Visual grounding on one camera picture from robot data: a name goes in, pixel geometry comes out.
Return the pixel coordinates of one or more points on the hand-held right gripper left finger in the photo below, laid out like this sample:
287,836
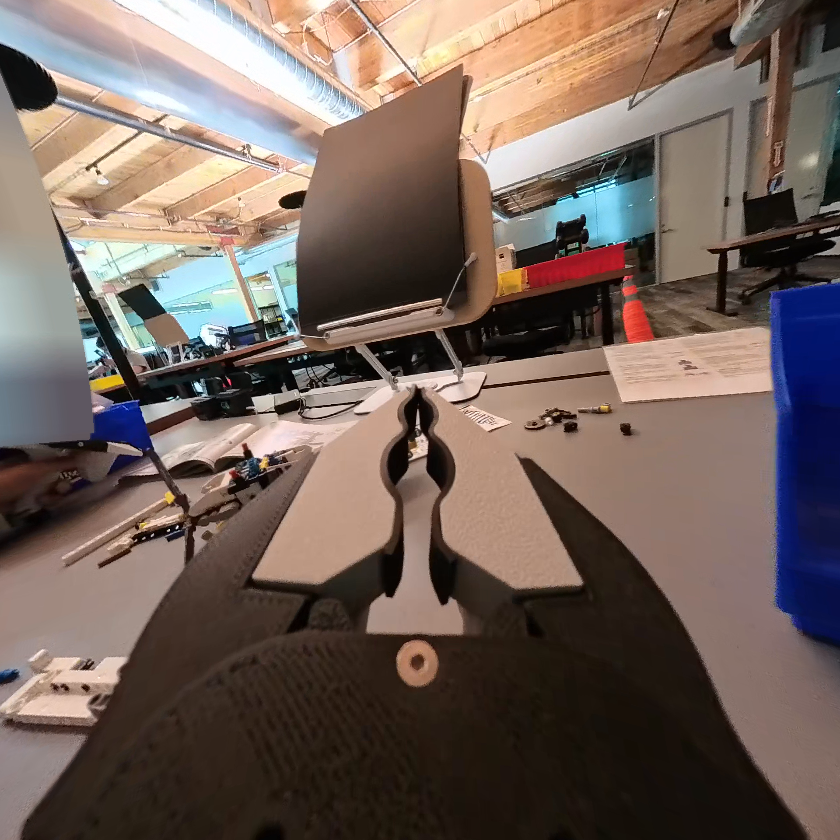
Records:
341,512

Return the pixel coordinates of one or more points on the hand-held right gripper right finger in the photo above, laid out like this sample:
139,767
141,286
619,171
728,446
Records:
499,518

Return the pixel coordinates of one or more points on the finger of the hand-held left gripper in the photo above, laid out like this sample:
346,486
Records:
108,457

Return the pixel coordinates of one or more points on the long white lego beam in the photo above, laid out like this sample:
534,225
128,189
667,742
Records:
115,531

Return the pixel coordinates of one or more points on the cluster of lego pins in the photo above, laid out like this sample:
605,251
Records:
554,415

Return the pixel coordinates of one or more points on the grey yellow lego axle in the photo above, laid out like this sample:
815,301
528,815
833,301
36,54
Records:
596,409

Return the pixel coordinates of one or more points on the white lego assembly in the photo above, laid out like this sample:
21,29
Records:
59,689

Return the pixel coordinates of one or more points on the small blue bin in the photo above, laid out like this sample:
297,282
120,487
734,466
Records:
124,426

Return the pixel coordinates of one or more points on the printed sticker sheet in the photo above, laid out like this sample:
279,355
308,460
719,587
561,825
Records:
485,418

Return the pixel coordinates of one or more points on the open instruction booklet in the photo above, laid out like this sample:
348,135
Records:
216,446

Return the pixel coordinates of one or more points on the black power adapter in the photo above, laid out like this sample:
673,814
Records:
287,402

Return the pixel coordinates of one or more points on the black boxes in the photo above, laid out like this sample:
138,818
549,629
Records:
220,405

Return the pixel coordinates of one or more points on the dark wooden desk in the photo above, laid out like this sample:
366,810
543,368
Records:
558,293

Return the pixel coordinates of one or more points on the yellow bin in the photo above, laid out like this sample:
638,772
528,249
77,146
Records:
512,283

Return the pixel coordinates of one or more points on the orange traffic cone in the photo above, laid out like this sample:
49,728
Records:
636,318

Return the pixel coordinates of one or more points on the white printed paper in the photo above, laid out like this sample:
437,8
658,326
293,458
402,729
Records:
689,364

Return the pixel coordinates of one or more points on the beige book stand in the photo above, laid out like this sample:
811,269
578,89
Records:
476,262

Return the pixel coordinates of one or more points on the small white carton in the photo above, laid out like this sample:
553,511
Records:
505,258

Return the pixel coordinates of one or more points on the red bin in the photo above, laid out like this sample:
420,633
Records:
577,266

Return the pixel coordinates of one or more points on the black sheet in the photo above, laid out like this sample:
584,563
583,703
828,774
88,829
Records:
380,216

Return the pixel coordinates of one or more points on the large blue bin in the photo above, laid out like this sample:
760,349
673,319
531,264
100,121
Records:
807,459

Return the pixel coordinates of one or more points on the black pole lamp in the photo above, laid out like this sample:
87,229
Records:
29,75
292,200

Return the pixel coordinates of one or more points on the grey door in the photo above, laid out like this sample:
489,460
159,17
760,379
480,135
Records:
692,197

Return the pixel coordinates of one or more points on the wooden desk with black legs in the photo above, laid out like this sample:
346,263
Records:
774,237

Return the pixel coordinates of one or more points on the black office chair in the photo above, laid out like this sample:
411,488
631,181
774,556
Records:
771,213

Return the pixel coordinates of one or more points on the silver ventilation duct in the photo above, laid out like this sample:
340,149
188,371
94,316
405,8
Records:
295,72

